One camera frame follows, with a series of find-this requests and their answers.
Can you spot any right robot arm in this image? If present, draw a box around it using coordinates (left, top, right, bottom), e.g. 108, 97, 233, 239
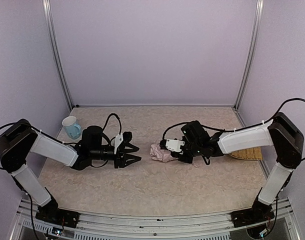
165, 112, 304, 206

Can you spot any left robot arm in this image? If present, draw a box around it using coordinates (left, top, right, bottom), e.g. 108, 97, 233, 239
0, 119, 142, 207

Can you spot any light blue enamel mug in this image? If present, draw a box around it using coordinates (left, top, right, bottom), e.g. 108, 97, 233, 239
61, 116, 82, 140

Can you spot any woven bamboo tray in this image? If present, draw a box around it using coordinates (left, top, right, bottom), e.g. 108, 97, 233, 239
229, 147, 263, 161

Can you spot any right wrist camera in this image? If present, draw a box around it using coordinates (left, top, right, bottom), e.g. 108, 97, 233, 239
159, 139, 185, 153

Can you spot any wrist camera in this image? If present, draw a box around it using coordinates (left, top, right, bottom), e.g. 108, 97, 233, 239
110, 131, 133, 155
159, 139, 185, 153

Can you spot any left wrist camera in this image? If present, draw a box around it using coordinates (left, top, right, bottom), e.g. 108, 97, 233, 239
110, 131, 133, 155

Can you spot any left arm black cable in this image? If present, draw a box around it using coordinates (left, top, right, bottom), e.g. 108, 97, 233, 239
102, 113, 123, 141

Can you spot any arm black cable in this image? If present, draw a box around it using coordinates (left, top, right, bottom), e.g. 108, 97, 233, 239
264, 97, 305, 126
102, 113, 123, 141

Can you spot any aluminium front rail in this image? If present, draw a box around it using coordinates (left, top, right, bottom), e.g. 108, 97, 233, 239
9, 197, 301, 240

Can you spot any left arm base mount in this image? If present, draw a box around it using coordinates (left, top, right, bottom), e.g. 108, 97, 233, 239
35, 206, 80, 229

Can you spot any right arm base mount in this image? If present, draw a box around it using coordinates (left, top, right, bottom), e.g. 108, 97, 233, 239
230, 205, 275, 228

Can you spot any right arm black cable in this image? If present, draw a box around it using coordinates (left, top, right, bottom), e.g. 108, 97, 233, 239
264, 97, 305, 126

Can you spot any right aluminium frame post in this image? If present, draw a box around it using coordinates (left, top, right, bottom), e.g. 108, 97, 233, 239
234, 0, 264, 112

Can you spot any aluminium frame post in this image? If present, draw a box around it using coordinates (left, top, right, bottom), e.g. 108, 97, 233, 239
234, 0, 264, 112
42, 0, 74, 111

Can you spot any left aluminium frame post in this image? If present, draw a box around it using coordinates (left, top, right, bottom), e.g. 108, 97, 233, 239
42, 0, 74, 111

